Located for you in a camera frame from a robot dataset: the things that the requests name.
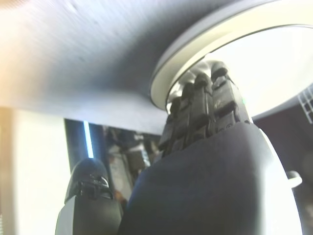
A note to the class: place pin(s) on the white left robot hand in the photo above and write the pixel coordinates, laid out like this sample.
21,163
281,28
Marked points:
207,183

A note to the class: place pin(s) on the light blue light strip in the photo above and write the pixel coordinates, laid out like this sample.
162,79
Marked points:
88,139

